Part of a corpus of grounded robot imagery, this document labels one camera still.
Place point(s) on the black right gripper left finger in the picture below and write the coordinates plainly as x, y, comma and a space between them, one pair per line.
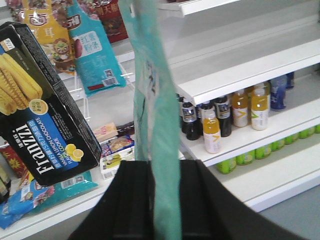
124, 211

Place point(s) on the teal goji berry pouch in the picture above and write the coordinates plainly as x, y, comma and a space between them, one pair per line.
156, 115

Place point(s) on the blue sweet potato noodle bag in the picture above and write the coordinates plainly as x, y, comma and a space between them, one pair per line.
95, 60

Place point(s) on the yellow juice bottle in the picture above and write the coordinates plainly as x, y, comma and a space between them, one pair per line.
211, 133

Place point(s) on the dark soy sauce bottle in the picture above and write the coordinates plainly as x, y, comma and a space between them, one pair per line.
190, 126

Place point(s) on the yellow white-fungus snack pouch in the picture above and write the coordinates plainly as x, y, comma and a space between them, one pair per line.
47, 20

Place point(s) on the black Franzzi cookie box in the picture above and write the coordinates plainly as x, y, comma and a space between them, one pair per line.
39, 118

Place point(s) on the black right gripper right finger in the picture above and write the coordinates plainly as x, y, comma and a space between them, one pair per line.
209, 211

